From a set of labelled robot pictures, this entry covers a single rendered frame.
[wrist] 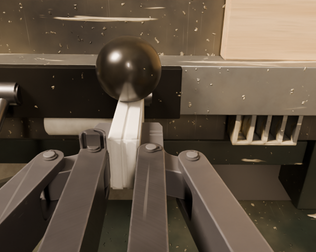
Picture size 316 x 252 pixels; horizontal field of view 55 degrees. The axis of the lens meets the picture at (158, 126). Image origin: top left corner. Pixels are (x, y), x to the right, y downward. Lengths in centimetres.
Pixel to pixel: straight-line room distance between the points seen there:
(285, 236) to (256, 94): 23
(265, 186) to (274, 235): 176
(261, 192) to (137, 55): 213
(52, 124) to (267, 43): 23
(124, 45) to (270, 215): 38
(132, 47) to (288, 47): 20
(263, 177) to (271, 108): 189
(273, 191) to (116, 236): 182
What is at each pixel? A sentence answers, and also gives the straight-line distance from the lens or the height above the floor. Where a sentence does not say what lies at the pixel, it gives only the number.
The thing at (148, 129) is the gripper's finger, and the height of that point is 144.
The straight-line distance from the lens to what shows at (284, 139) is 36.
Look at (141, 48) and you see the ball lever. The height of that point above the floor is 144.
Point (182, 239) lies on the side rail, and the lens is 43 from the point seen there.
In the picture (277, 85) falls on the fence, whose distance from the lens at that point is 31.
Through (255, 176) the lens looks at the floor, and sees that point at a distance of 224.
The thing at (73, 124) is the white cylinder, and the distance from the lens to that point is 33.
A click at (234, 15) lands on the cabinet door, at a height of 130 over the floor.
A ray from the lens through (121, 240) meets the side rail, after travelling 43.
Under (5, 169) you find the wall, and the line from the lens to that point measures 267.
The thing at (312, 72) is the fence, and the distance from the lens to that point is 32.
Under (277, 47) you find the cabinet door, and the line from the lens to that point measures 32.
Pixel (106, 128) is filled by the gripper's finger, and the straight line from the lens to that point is 17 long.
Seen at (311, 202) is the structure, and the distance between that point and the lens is 52.
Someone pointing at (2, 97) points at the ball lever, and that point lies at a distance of 30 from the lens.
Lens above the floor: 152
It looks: 29 degrees down
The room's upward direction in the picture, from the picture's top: 105 degrees counter-clockwise
